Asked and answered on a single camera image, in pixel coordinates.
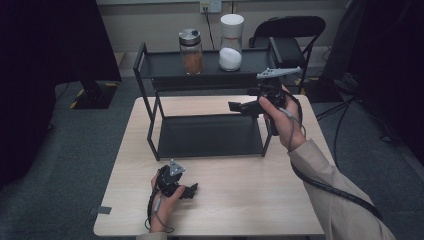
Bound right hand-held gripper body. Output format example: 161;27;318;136
247;66;303;136

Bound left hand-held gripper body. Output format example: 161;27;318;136
156;159;186;198

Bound black metal two-tier rack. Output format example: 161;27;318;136
132;37;284;162

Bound white-lidded jar of white powder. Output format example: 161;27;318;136
218;13;245;73

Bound metal-lidded glass jar brown spice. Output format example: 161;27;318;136
177;28;205;77

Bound person's left hand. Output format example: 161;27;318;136
149;174;186;234

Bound person's right hand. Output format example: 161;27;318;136
258;84;307;153

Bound black folding chair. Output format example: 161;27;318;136
248;15;327;95

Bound grey tape piece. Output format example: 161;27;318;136
88;205;113;216

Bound black stand base yellow tape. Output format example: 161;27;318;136
68;79;120;110

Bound black curtain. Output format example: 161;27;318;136
346;0;424;166
0;0;123;189

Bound left hand-held gripper cable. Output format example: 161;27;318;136
144;187;176;234

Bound hand-held gripper cable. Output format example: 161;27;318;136
144;187;176;234
278;91;384;222

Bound black floor cables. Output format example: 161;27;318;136
314;94;359;169

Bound black power cable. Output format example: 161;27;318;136
203;6;216;51

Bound white wall outlet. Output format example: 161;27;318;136
199;0;223;15

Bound right hand-held gripper cable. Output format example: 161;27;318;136
278;91;384;222

